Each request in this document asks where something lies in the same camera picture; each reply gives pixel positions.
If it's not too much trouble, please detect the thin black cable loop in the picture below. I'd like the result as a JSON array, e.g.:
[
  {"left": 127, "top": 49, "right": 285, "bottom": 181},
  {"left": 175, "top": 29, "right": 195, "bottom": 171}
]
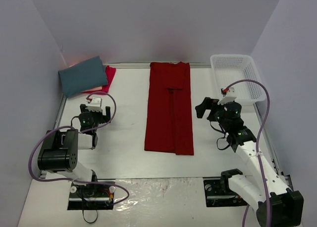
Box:
[{"left": 83, "top": 207, "right": 99, "bottom": 224}]

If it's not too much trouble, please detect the folded red t shirt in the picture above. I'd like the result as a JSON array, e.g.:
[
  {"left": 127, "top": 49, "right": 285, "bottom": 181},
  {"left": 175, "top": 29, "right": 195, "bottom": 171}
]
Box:
[{"left": 85, "top": 66, "right": 117, "bottom": 94}]

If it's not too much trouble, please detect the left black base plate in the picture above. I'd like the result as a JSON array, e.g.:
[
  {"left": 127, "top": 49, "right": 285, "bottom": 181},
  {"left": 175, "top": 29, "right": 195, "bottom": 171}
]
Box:
[{"left": 67, "top": 181, "right": 115, "bottom": 210}]

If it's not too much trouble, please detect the folded teal t shirt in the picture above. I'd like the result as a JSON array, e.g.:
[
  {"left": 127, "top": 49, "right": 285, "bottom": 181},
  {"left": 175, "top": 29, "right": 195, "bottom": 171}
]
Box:
[{"left": 58, "top": 56, "right": 108, "bottom": 98}]

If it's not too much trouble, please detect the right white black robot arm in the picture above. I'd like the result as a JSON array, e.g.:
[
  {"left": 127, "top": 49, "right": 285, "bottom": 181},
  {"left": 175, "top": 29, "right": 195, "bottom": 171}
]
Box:
[{"left": 195, "top": 97, "right": 304, "bottom": 227}]

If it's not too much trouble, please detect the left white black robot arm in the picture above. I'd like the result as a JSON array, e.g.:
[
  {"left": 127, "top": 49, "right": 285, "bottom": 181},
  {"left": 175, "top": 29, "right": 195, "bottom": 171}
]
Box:
[{"left": 37, "top": 104, "right": 111, "bottom": 196}]

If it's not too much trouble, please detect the red t shirt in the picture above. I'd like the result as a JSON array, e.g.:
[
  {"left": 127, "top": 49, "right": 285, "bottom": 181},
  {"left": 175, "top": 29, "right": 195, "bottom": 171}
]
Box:
[
  {"left": 144, "top": 62, "right": 194, "bottom": 156},
  {"left": 85, "top": 66, "right": 117, "bottom": 94}
]

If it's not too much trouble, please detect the white plastic basket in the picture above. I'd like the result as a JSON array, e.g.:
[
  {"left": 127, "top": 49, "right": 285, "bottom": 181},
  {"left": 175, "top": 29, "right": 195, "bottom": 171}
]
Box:
[{"left": 210, "top": 54, "right": 266, "bottom": 106}]

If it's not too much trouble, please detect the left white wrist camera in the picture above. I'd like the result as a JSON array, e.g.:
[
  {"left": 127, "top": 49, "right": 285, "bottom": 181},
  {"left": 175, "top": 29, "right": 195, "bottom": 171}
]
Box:
[{"left": 87, "top": 97, "right": 102, "bottom": 112}]

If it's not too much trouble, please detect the folded pink t shirt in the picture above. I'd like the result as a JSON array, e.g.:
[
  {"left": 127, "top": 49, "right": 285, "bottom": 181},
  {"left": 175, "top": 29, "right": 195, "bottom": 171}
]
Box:
[{"left": 83, "top": 86, "right": 103, "bottom": 93}]

